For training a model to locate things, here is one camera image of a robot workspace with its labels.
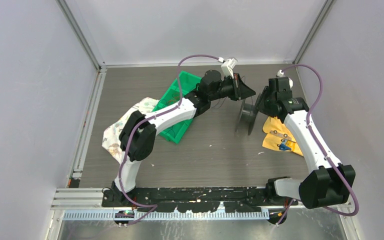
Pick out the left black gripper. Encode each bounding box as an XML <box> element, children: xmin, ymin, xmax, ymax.
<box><xmin>209</xmin><ymin>73</ymin><xmax>256</xmax><ymax>102</ymax></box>

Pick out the purple wire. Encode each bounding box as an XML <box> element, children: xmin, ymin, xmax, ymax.
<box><xmin>210</xmin><ymin>96</ymin><xmax>256</xmax><ymax>110</ymax></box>

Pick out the black cable spool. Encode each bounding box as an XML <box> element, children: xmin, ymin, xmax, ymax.
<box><xmin>234</xmin><ymin>99</ymin><xmax>258</xmax><ymax>136</ymax></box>

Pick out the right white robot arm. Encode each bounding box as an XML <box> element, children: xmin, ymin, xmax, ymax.
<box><xmin>257</xmin><ymin>76</ymin><xmax>356</xmax><ymax>209</ymax></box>

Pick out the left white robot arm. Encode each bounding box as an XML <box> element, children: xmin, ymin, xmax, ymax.
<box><xmin>114</xmin><ymin>70</ymin><xmax>256</xmax><ymax>207</ymax></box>

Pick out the yellow printed cloth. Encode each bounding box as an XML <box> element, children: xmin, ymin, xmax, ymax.
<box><xmin>262</xmin><ymin>116</ymin><xmax>304</xmax><ymax>156</ymax></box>

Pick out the white patterned cloth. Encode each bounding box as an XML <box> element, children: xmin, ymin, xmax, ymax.
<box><xmin>101</xmin><ymin>96</ymin><xmax>161</xmax><ymax>167</ymax></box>

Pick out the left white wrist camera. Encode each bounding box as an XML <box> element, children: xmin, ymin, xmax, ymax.
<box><xmin>217</xmin><ymin>57</ymin><xmax>238</xmax><ymax>78</ymax></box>

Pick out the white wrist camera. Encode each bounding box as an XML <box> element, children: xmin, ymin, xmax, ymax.
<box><xmin>217</xmin><ymin>57</ymin><xmax>238</xmax><ymax>78</ymax></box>
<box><xmin>276</xmin><ymin>69</ymin><xmax>294</xmax><ymax>89</ymax></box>

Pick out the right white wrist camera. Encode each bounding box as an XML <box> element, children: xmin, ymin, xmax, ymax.
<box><xmin>276</xmin><ymin>69</ymin><xmax>294</xmax><ymax>89</ymax></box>

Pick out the orange wire bundle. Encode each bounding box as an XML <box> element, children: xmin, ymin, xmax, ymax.
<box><xmin>163</xmin><ymin>94</ymin><xmax>181</xmax><ymax>108</ymax></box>

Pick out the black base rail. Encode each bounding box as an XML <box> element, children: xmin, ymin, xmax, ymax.
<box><xmin>101</xmin><ymin>186</ymin><xmax>291</xmax><ymax>213</ymax></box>

